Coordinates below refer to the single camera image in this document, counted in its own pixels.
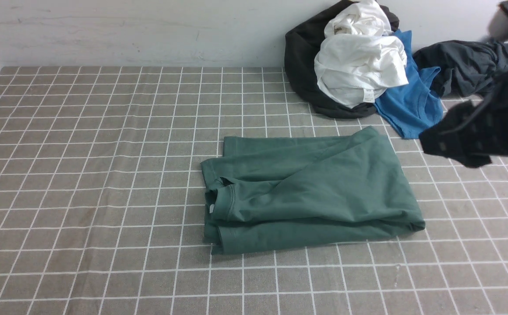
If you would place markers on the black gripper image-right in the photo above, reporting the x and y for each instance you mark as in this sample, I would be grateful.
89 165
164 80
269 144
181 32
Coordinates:
471 134

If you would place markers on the green long-sleeved shirt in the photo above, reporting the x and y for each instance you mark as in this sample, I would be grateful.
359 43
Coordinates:
266 194

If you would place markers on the white crumpled shirt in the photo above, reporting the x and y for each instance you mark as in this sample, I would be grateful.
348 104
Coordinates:
360 58

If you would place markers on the dark grey crumpled shirt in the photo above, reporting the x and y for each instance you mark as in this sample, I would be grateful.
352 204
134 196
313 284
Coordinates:
465 68

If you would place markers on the blue t-shirt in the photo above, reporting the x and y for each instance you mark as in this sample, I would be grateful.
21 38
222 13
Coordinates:
413 107

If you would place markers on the grey checked tablecloth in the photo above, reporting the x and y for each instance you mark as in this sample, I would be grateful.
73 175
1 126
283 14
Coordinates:
101 205

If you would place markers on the black garment in pile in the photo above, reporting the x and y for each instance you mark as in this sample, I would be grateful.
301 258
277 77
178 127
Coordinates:
302 45

